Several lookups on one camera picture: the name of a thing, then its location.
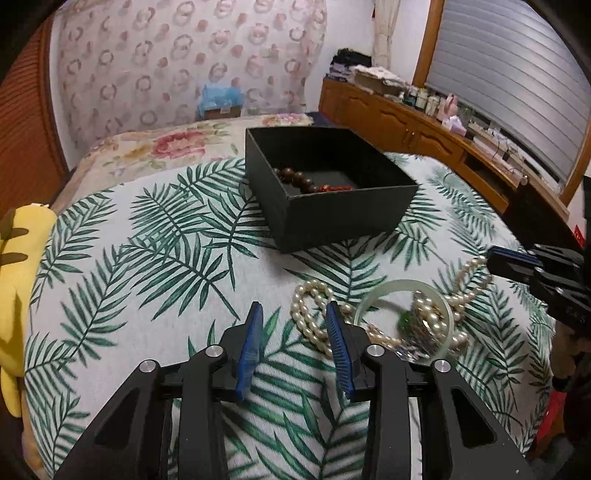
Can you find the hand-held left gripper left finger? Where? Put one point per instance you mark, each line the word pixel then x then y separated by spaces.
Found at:
pixel 249 350

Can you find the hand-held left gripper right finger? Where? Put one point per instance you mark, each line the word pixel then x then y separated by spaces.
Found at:
pixel 339 350

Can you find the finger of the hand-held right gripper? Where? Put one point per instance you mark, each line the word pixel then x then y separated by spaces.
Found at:
pixel 508 269
pixel 515 254

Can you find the pale jade bangle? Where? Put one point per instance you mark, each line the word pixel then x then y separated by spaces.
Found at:
pixel 369 304

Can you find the green crystal brooch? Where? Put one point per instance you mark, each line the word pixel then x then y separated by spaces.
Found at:
pixel 408 323

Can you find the black cardboard box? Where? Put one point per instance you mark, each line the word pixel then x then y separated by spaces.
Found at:
pixel 341 217

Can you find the leaf-print blanket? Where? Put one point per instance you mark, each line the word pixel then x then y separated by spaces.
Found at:
pixel 152 286

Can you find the pink toy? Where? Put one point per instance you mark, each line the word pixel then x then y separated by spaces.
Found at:
pixel 450 113

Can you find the wooden cabinet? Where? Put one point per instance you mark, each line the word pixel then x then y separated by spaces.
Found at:
pixel 392 124

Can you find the row of cosmetic bottles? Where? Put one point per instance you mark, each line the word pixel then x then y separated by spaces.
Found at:
pixel 420 98

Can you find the grey window blind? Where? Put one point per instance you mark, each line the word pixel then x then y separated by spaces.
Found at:
pixel 508 69

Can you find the floral quilt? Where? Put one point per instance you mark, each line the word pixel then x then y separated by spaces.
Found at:
pixel 175 143

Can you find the open box with white cloth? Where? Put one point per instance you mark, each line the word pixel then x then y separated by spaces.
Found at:
pixel 376 78

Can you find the dark blue sheet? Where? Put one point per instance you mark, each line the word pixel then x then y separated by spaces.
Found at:
pixel 323 119

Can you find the yellow plush toy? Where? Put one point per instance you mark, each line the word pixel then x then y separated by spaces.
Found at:
pixel 21 277

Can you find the small brown cardboard box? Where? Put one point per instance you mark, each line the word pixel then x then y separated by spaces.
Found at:
pixel 221 112

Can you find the stack of folded clothes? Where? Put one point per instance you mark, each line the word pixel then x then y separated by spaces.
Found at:
pixel 348 64

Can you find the blue plastic bag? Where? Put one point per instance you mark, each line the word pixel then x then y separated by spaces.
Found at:
pixel 219 97

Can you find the white lace curtain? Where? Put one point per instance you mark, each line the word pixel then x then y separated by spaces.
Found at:
pixel 385 32

